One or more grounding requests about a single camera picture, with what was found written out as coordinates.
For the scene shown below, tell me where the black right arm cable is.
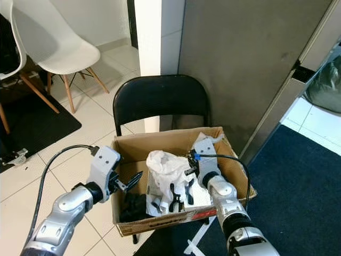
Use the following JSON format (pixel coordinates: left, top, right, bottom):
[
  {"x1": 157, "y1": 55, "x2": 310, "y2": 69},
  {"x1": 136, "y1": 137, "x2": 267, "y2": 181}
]
[{"x1": 197, "y1": 154, "x2": 251, "y2": 212}]

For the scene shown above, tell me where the brown cardboard box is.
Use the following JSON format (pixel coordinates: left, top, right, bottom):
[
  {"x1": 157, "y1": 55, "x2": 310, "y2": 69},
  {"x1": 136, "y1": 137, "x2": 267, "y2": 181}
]
[{"x1": 111, "y1": 126, "x2": 257, "y2": 237}]

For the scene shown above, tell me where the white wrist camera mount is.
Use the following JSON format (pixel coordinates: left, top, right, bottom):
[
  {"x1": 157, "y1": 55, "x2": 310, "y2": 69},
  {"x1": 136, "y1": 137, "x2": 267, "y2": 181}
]
[
  {"x1": 196, "y1": 137, "x2": 221, "y2": 185},
  {"x1": 88, "y1": 145, "x2": 122, "y2": 188}
]

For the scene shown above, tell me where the white plastic bag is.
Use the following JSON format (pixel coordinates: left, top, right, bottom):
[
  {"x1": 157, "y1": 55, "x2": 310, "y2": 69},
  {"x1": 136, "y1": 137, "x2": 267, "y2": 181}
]
[{"x1": 147, "y1": 150, "x2": 193, "y2": 194}]

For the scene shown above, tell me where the black door latch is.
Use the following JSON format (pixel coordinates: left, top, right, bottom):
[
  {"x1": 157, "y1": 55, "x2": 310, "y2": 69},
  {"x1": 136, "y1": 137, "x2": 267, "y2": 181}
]
[{"x1": 292, "y1": 61, "x2": 316, "y2": 84}]

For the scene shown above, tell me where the white tape strip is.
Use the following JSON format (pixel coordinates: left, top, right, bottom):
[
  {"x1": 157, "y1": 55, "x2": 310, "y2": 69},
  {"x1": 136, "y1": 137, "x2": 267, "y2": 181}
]
[{"x1": 184, "y1": 219, "x2": 214, "y2": 256}]

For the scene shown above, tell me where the black crumpled cloth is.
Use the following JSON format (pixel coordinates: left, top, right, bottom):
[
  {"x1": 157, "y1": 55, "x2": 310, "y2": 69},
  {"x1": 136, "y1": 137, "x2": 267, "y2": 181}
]
[{"x1": 119, "y1": 191, "x2": 153, "y2": 224}]

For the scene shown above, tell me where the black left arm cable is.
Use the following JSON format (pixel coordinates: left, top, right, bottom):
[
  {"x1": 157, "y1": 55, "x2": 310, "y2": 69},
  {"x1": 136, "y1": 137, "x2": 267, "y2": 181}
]
[{"x1": 31, "y1": 144, "x2": 100, "y2": 247}]

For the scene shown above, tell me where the small metal caster bracket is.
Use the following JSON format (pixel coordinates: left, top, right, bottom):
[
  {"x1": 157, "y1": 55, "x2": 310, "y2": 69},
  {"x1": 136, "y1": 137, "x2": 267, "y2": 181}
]
[{"x1": 3, "y1": 148, "x2": 29, "y2": 166}]

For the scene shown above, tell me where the white package with black print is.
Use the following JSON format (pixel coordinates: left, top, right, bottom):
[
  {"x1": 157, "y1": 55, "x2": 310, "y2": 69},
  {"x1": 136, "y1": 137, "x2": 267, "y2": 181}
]
[{"x1": 147, "y1": 176, "x2": 215, "y2": 217}]

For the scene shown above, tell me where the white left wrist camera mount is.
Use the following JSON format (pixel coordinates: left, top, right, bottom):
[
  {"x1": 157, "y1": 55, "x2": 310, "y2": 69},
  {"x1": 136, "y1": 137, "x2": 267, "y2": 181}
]
[{"x1": 88, "y1": 145, "x2": 122, "y2": 188}]

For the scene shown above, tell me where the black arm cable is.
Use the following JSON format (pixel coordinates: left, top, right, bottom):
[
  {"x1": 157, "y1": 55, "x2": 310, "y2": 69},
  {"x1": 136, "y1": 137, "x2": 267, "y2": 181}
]
[
  {"x1": 197, "y1": 154, "x2": 251, "y2": 212},
  {"x1": 31, "y1": 144, "x2": 100, "y2": 247}
]

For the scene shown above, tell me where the dark navy floor mat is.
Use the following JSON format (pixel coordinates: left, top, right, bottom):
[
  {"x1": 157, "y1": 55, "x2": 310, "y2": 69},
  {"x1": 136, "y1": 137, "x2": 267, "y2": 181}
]
[{"x1": 133, "y1": 125, "x2": 341, "y2": 256}]

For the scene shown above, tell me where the white shell chair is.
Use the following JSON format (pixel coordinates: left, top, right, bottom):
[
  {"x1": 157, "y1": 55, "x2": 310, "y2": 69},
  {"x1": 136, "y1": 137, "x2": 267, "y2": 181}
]
[
  {"x1": 11, "y1": 0, "x2": 110, "y2": 114},
  {"x1": 0, "y1": 0, "x2": 60, "y2": 135}
]

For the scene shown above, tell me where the black floor mat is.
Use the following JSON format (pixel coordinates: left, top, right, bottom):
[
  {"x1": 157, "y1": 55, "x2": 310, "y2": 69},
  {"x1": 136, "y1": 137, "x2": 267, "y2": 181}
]
[{"x1": 0, "y1": 91, "x2": 83, "y2": 173}]

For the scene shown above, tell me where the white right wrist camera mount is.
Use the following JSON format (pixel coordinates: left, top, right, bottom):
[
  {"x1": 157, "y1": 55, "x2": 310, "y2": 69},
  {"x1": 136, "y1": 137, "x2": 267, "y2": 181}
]
[{"x1": 196, "y1": 137, "x2": 221, "y2": 185}]

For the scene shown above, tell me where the black folding chair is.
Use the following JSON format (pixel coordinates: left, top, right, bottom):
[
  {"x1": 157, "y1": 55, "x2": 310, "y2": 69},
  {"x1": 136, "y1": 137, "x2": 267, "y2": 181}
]
[{"x1": 113, "y1": 75, "x2": 212, "y2": 244}]

